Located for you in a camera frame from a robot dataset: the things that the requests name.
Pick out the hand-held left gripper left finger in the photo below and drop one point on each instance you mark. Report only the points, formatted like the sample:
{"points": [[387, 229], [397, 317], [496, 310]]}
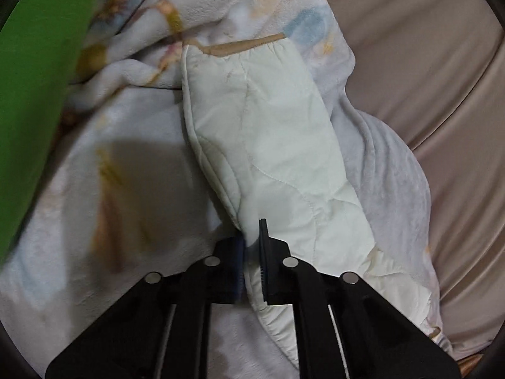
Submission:
{"points": [[239, 268]]}

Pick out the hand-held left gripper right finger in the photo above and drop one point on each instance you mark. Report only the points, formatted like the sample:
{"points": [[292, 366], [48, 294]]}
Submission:
{"points": [[263, 262]]}

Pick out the floral fleece blanket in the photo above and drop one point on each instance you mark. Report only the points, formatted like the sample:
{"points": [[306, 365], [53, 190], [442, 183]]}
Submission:
{"points": [[130, 146]]}

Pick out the beige bed sheet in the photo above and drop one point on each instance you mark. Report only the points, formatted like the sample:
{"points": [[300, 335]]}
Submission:
{"points": [[434, 67]]}

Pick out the white quilted jacket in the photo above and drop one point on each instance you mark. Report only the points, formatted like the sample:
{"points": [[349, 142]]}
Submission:
{"points": [[256, 126]]}

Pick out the green cloth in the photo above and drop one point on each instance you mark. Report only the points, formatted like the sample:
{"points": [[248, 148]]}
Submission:
{"points": [[35, 87]]}

